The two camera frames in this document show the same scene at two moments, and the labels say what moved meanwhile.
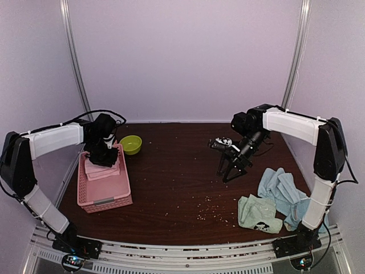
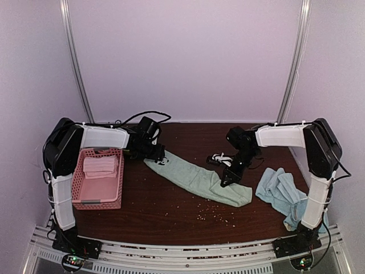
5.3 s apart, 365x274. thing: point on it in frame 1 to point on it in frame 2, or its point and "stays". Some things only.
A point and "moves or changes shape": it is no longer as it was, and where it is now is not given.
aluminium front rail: (257, 257) stays
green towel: (259, 214) to (201, 180)
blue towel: (282, 186) stays
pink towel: (94, 171) stays
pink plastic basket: (105, 193) moves or changes shape
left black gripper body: (101, 156) to (147, 152)
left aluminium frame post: (72, 54) stays
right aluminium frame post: (303, 27) stays
